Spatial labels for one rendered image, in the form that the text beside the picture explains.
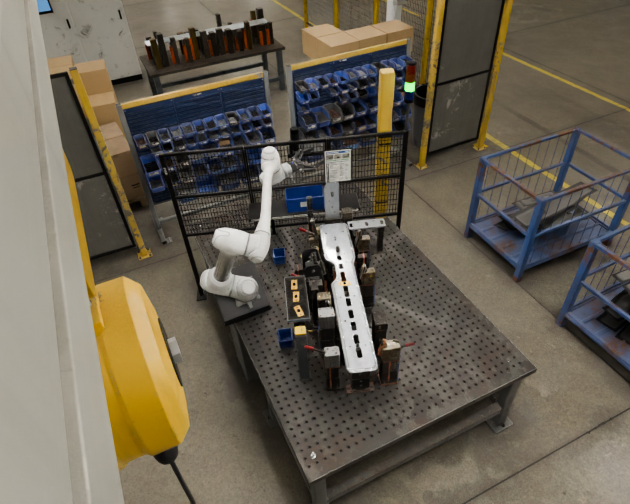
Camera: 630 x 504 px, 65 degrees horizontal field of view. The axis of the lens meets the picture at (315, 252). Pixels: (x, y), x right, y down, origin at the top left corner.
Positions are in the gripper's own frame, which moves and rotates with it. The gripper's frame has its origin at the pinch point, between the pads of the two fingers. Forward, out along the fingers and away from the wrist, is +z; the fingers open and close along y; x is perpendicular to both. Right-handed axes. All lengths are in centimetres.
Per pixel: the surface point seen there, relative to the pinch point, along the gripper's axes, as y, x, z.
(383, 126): -21, -29, 71
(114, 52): -598, -292, -49
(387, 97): -26, -7, 76
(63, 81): -182, -15, -125
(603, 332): 181, -132, 159
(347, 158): -23, -50, 41
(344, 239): 31, -67, 5
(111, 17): -612, -242, -30
